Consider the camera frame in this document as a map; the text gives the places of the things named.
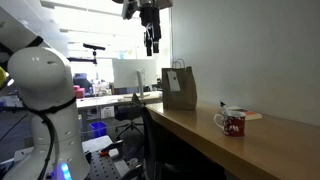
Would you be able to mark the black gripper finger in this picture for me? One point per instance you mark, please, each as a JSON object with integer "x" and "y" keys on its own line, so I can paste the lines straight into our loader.
{"x": 149, "y": 47}
{"x": 155, "y": 45}

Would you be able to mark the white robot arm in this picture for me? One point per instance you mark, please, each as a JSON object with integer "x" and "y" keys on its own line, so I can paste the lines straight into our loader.
{"x": 42, "y": 76}

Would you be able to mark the white computer monitor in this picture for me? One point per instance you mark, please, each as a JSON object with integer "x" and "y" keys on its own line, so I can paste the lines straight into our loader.
{"x": 134, "y": 73}

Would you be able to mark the brown paper bag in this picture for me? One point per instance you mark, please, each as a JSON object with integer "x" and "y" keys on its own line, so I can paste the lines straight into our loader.
{"x": 179, "y": 87}

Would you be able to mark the background office desk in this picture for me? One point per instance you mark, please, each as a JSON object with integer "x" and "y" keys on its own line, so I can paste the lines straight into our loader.
{"x": 113, "y": 100}

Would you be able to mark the black office chair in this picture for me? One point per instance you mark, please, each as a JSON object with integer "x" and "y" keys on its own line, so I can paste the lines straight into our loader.
{"x": 127, "y": 112}

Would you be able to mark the blue bin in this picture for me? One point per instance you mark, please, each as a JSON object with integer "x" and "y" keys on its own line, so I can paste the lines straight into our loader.
{"x": 98, "y": 129}

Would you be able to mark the red white mug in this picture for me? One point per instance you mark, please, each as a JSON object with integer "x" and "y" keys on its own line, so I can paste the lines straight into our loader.
{"x": 232, "y": 125}

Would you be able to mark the white orange black book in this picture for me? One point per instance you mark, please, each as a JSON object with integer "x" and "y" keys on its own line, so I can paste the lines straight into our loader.
{"x": 243, "y": 112}

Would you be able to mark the black camera on stand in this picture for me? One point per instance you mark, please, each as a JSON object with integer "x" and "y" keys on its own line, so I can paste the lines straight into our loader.
{"x": 93, "y": 60}

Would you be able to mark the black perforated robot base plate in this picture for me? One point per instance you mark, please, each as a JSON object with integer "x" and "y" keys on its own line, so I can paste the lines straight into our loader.
{"x": 111, "y": 167}

